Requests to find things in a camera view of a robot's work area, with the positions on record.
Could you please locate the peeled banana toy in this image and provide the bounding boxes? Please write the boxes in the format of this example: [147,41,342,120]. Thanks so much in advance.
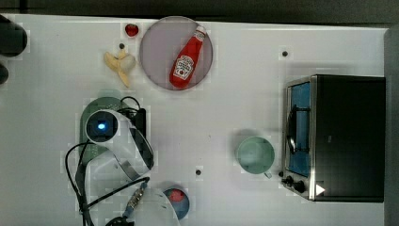
[104,49,136,88]

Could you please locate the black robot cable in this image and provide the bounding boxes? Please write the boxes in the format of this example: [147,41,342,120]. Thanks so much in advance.
[64,141,151,226]

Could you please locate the blue bowl with red item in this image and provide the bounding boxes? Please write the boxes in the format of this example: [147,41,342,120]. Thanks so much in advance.
[164,188,190,219]

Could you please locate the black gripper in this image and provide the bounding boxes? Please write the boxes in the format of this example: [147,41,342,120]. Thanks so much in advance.
[119,107,147,137]

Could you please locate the red ketchup bottle toy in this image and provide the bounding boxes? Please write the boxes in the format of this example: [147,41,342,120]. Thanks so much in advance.
[169,25,206,89]

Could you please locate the red strawberry toy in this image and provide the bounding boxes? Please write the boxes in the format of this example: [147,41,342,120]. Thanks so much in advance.
[124,24,139,38]

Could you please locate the light green cup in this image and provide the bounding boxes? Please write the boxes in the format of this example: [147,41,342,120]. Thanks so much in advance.
[235,137,275,179]

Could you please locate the black round object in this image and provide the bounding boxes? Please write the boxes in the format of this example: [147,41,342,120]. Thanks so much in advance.
[0,15,27,57]

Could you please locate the black toaster oven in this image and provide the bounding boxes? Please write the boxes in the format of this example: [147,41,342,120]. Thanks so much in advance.
[279,74,386,202]

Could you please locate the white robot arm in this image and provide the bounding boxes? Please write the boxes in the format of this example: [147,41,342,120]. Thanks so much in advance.
[83,109,181,226]

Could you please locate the green plastic strainer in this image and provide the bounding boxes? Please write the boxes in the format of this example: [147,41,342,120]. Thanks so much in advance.
[79,97,127,164]

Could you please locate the grey round plate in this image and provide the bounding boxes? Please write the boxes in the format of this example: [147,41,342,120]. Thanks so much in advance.
[139,16,214,90]

